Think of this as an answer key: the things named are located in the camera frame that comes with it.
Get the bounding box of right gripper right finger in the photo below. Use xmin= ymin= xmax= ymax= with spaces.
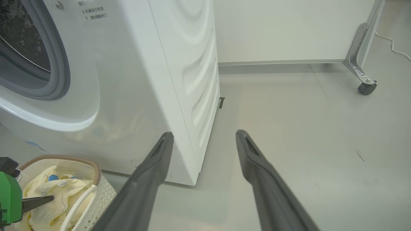
xmin=235 ymin=129 xmax=321 ymax=231

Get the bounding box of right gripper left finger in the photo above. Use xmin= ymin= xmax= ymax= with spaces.
xmin=92 ymin=132 xmax=175 ymax=231

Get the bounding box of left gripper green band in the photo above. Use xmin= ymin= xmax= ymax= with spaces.
xmin=0 ymin=172 xmax=54 ymax=224

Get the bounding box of cream garment with blue cuffs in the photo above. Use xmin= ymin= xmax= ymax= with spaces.
xmin=21 ymin=165 xmax=97 ymax=231

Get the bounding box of cream perforated basket brown rim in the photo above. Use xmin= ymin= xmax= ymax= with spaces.
xmin=14 ymin=155 xmax=118 ymax=231

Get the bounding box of white front-load washing machine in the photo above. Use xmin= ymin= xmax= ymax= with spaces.
xmin=0 ymin=0 xmax=222 ymax=186

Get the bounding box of grey rubber door gasket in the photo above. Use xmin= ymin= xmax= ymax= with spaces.
xmin=0 ymin=0 xmax=71 ymax=101

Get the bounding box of black caster wheel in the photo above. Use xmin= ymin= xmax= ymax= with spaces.
xmin=357 ymin=82 xmax=377 ymax=96

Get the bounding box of perforated steel washer drum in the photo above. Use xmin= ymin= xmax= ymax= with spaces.
xmin=0 ymin=0 xmax=52 ymax=73

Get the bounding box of white mobile partition panel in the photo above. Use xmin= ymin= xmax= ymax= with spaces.
xmin=214 ymin=0 xmax=386 ymax=66

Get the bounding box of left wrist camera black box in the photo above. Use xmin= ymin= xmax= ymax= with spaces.
xmin=0 ymin=157 xmax=20 ymax=175

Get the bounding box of silver partition foot bracket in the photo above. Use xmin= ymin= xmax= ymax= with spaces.
xmin=343 ymin=22 xmax=377 ymax=85

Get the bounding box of white floor cable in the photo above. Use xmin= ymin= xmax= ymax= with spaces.
xmin=375 ymin=31 xmax=411 ymax=61

